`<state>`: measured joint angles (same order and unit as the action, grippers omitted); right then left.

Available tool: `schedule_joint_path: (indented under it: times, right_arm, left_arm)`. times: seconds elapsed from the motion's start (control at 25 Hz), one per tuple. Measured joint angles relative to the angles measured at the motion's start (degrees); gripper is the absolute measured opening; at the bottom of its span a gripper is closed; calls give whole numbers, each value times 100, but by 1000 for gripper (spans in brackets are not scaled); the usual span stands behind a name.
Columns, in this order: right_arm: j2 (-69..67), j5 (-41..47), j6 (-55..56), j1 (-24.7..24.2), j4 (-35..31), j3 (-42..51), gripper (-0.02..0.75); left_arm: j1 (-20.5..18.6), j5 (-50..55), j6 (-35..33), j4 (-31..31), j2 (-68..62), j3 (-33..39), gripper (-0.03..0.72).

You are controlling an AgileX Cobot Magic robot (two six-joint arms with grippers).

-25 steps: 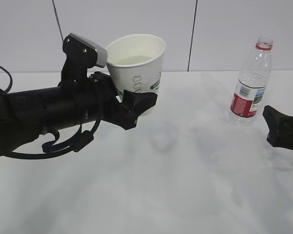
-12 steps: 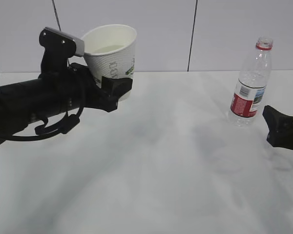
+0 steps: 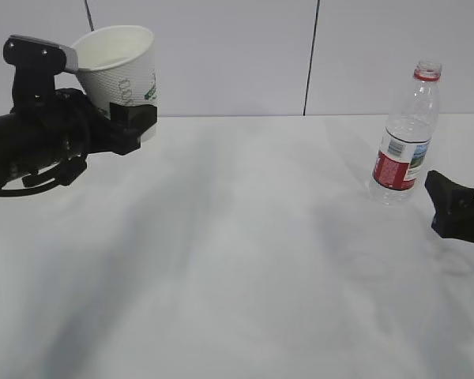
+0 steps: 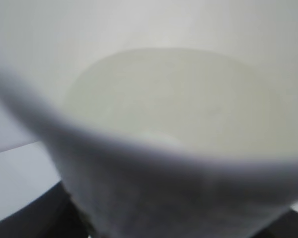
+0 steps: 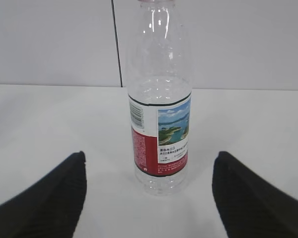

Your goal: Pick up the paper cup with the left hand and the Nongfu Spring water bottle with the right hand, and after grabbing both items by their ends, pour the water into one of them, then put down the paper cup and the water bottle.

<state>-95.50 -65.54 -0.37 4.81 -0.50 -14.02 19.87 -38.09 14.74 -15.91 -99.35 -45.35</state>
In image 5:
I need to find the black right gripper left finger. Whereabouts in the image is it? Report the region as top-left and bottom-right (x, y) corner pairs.
(0, 151), (87, 238)

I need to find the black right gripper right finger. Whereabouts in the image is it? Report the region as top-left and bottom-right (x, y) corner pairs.
(212, 151), (298, 238)

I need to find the clear water bottle red label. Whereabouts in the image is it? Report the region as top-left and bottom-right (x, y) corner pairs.
(126, 0), (192, 195)

